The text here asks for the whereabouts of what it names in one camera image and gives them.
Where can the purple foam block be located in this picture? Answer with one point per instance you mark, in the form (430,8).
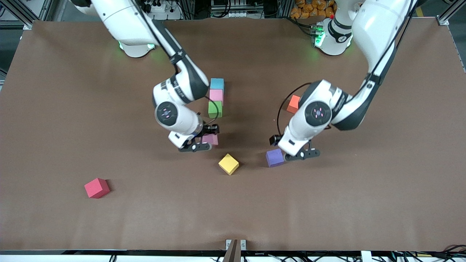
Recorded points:
(273,158)

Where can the bag of orange items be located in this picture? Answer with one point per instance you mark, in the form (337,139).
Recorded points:
(305,9)

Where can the red foam block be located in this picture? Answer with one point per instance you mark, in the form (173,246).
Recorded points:
(97,187)

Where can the orange foam block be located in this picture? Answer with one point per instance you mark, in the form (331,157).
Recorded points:
(292,104)

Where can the yellow foam block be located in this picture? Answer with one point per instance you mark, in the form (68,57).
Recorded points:
(228,163)

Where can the green foam block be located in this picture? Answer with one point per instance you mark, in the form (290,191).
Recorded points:
(214,110)

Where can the white rack device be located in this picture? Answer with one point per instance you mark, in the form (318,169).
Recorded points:
(233,12)

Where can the aluminium frame profile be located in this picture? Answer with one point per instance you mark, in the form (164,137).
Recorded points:
(442,21)
(31,12)

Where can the small white bracket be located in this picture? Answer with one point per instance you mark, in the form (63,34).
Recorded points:
(366,256)

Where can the blue foam block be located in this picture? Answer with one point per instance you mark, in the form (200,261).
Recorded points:
(217,83)

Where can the pink foam block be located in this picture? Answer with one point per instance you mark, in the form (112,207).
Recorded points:
(216,95)
(212,140)

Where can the small metal table bracket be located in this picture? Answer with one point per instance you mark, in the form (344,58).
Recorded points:
(228,244)

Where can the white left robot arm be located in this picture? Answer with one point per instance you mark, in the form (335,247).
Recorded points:
(378,25)

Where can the white power strip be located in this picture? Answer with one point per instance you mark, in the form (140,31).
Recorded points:
(160,7)

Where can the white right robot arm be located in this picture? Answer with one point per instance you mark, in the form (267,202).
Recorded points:
(123,18)

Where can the table cover sheet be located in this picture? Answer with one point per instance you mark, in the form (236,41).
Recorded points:
(364,200)

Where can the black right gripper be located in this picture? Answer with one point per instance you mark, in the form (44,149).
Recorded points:
(209,129)

